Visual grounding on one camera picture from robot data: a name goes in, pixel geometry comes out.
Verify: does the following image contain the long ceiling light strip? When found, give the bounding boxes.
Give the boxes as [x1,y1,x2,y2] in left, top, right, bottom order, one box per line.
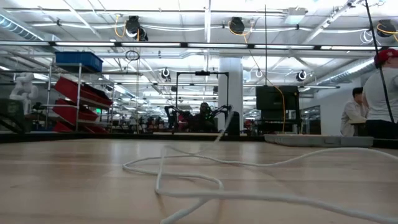
[0,40,398,52]

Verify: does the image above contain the thin black slanted pole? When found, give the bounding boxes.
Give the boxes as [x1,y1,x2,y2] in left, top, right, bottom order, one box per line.
[364,0,398,125]

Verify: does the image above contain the white robot figure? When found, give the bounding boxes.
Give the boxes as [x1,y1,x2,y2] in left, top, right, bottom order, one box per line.
[9,72,40,116]

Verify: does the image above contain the black metal table frame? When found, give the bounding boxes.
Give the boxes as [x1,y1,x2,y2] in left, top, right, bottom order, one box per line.
[0,132,398,149]

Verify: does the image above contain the black ceiling cord reel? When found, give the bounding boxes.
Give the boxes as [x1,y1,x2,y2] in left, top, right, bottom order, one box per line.
[376,19,398,43]
[126,15,149,42]
[229,17,246,35]

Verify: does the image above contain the black distant rig frame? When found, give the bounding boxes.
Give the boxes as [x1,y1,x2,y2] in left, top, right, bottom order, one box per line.
[175,70,230,133]

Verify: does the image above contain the white cord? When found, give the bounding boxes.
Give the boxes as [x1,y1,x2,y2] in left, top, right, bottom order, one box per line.
[122,108,398,224]

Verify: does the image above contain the yellow power cable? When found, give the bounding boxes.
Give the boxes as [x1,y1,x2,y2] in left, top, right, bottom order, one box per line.
[228,20,286,133]

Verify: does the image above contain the white building column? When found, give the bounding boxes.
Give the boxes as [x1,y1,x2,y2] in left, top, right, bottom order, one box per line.
[217,57,244,131]

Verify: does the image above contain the distant black robot arms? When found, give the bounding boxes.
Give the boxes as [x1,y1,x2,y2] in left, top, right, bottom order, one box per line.
[164,104,234,132]

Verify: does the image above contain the thin black vertical pole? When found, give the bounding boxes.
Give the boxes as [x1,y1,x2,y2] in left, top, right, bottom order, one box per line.
[264,4,268,87]

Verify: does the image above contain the black tower stand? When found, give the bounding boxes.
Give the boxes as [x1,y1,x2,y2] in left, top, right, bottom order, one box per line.
[228,111,241,136]

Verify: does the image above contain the blue storage bin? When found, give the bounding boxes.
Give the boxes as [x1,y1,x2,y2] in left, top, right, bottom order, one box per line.
[55,51,104,73]

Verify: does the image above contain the shelf rack red bins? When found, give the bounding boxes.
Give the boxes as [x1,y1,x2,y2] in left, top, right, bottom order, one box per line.
[45,62,114,134]

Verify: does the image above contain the black monitor on stand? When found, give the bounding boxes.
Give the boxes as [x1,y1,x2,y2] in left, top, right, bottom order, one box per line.
[255,85,301,135]

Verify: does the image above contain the black hanging cable loop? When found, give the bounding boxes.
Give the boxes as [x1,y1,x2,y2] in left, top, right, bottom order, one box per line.
[125,49,141,62]

